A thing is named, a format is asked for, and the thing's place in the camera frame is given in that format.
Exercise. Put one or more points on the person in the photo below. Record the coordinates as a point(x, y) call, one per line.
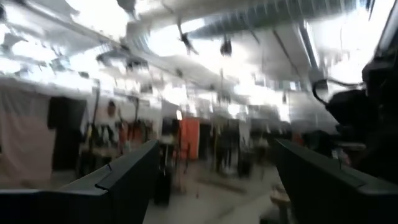
point(111, 109)

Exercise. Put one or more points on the orange panel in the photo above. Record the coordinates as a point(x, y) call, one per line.
point(189, 137)

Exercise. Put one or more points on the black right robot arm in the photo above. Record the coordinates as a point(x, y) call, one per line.
point(373, 124)

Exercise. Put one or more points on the black partition panel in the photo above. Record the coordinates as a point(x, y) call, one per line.
point(66, 133)

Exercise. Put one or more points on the white cloth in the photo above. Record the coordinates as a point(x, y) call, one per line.
point(25, 140)

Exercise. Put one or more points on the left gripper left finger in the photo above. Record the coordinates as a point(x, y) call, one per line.
point(93, 199)

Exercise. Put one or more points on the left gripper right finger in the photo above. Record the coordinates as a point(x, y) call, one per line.
point(335, 199)

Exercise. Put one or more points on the black ceiling spotlight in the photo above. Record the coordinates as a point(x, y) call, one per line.
point(226, 47)
point(186, 40)

